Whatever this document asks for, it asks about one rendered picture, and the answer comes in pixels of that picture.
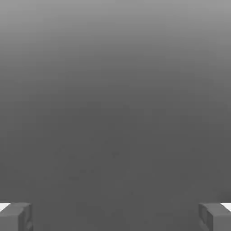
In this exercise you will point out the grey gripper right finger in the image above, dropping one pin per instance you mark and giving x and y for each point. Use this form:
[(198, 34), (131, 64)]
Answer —
[(216, 216)]

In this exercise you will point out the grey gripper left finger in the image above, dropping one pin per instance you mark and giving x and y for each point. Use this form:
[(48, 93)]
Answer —
[(12, 216)]

